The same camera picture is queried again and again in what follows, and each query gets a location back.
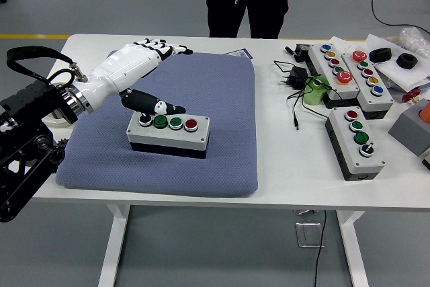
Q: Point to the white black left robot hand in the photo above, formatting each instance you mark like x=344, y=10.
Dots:
x=124, y=65

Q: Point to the grey four-button control box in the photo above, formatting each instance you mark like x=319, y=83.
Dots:
x=168, y=137
x=344, y=146

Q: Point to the five-button box with labelled mushroom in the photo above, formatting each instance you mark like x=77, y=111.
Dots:
x=327, y=68

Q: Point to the five-button box with plain mushroom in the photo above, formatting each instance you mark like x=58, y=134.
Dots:
x=383, y=99

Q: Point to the blue-grey quilted mat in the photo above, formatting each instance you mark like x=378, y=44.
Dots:
x=208, y=92

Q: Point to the white tape roll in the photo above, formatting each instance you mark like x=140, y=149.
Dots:
x=57, y=124

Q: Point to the black metal gear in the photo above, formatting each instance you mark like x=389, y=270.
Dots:
x=62, y=144

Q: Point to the purple label card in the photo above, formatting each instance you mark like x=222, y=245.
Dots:
x=240, y=53

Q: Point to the small black device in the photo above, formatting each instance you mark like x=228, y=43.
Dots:
x=302, y=50

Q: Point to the white table leg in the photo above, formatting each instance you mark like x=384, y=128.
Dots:
x=112, y=250
x=354, y=250

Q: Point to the green tape dispenser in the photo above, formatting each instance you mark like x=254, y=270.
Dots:
x=314, y=95

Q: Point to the metal floor socket plate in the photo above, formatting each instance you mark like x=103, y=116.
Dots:
x=304, y=236

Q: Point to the clear plastic bag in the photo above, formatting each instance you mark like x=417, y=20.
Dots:
x=415, y=40

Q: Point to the grey block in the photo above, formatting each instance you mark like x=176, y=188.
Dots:
x=411, y=129

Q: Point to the orange cylinder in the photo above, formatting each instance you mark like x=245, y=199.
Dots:
x=426, y=112

